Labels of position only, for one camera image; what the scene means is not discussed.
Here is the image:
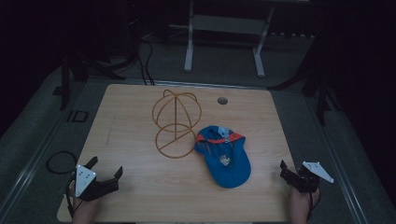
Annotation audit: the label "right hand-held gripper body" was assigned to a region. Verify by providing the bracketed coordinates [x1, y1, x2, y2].
[291, 161, 335, 194]

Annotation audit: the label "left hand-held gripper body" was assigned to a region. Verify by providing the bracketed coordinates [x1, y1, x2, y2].
[74, 163, 108, 203]

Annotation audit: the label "blue cap with red band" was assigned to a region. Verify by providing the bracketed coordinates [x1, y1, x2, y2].
[193, 124, 252, 189]

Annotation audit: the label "golden wire hat stand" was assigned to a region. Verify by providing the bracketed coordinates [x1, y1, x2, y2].
[151, 89, 203, 160]

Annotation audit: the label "person's left hand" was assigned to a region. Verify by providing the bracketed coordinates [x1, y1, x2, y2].
[69, 180, 101, 224]

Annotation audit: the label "person's right hand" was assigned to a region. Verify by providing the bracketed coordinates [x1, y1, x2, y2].
[287, 185, 321, 224]

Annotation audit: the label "black metal stand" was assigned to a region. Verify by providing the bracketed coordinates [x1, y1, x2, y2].
[266, 27, 345, 127]
[51, 0, 146, 112]

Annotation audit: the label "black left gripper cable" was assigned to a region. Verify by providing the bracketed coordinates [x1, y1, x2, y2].
[65, 174, 84, 219]

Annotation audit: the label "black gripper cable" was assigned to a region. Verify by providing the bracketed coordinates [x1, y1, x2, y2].
[65, 174, 84, 219]
[305, 186, 322, 222]

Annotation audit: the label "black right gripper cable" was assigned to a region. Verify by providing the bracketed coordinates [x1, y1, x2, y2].
[305, 186, 322, 222]

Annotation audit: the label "black cable loop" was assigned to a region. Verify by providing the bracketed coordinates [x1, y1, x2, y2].
[46, 150, 78, 175]

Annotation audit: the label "black rectangular floor bracket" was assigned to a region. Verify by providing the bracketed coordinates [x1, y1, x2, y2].
[65, 109, 90, 124]

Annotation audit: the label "black hanging cables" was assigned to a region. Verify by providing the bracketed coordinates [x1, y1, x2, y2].
[135, 36, 156, 86]

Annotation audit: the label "white metal desk frame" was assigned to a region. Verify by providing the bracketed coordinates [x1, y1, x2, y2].
[168, 0, 277, 79]

